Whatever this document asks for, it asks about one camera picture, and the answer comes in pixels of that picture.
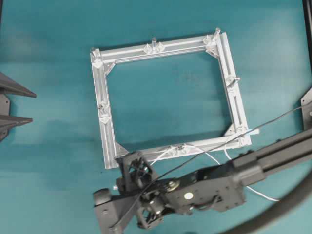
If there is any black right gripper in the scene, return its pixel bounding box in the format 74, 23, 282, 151
114, 152, 182, 223

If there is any white thin cable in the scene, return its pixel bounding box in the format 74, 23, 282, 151
149, 128, 280, 202

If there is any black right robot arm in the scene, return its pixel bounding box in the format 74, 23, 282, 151
115, 130, 312, 228

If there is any black wrist camera on gripper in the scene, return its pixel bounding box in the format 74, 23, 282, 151
93, 188, 143, 234

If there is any aluminium rectangular pin frame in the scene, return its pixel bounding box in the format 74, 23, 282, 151
90, 29, 252, 169

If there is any black thin camera cable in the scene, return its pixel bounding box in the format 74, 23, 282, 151
111, 106, 312, 226

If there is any black corrugated hose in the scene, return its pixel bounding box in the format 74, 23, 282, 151
225, 159, 312, 234

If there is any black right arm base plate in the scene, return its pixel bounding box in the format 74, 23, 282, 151
300, 88, 312, 130

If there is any black vertical frame post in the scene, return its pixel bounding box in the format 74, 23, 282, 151
302, 0, 312, 49

